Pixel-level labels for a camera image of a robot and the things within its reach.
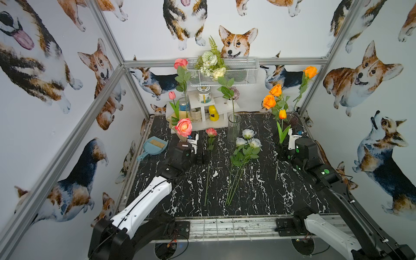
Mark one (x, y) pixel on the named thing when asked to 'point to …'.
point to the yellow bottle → (213, 115)
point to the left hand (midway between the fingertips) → (202, 145)
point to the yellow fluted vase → (182, 114)
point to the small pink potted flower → (236, 92)
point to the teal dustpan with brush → (153, 145)
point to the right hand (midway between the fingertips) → (284, 141)
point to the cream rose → (226, 91)
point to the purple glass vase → (292, 119)
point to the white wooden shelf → (223, 105)
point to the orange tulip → (281, 132)
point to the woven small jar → (196, 114)
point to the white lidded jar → (204, 94)
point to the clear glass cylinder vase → (233, 127)
